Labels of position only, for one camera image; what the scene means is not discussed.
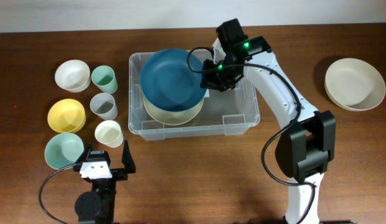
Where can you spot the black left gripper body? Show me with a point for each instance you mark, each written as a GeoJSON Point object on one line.
{"type": "Point", "coordinates": [117, 175]}

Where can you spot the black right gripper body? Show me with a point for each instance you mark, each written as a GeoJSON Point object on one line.
{"type": "Point", "coordinates": [218, 74]}

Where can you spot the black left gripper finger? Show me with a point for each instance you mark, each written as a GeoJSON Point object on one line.
{"type": "Point", "coordinates": [85, 154]}
{"type": "Point", "coordinates": [127, 159]}

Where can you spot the dark blue large bowl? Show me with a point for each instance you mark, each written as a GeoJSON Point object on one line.
{"type": "Point", "coordinates": [168, 81]}

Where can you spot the beige large bowl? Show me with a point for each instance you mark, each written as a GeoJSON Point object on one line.
{"type": "Point", "coordinates": [354, 84]}
{"type": "Point", "coordinates": [172, 118]}

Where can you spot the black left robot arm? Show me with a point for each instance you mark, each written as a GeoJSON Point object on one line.
{"type": "Point", "coordinates": [98, 204]}

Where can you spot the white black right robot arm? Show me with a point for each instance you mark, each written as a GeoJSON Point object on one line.
{"type": "Point", "coordinates": [306, 138]}

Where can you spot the mint green small bowl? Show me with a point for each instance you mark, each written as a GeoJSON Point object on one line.
{"type": "Point", "coordinates": [63, 149]}

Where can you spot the cream white cup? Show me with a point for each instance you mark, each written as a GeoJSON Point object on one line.
{"type": "Point", "coordinates": [109, 133]}

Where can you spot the clear plastic storage bin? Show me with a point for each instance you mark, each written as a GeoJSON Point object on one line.
{"type": "Point", "coordinates": [232, 112]}

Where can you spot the yellow small bowl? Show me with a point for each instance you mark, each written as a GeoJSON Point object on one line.
{"type": "Point", "coordinates": [66, 116]}

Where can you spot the grey cup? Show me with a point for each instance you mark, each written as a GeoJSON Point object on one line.
{"type": "Point", "coordinates": [104, 106]}

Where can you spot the mint green cup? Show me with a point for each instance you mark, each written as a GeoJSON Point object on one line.
{"type": "Point", "coordinates": [104, 78]}

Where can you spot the white small bowl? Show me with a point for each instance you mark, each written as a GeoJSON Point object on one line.
{"type": "Point", "coordinates": [73, 76]}

